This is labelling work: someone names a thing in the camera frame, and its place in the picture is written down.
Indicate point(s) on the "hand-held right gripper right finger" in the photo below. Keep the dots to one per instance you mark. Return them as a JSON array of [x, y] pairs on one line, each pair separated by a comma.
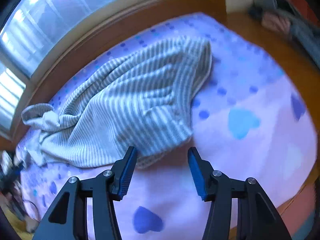
[[196, 177]]

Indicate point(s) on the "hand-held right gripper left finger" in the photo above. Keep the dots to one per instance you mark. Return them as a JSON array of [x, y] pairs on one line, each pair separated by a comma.
[[127, 177]]

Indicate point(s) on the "grey white striped pants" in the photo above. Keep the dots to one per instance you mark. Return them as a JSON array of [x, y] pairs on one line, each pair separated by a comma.
[[125, 92]]

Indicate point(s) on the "grey and pink clothes pile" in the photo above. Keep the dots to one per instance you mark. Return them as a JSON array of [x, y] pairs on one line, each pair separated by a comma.
[[275, 21]]

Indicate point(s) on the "purple heart print bed sheet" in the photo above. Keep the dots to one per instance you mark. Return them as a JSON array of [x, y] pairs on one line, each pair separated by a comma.
[[237, 155]]

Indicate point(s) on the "glass window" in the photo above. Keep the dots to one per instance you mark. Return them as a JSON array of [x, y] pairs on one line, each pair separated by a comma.
[[62, 17]]

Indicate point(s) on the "wooden window ledge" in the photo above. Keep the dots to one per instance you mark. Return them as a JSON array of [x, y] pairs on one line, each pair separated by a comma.
[[175, 7]]

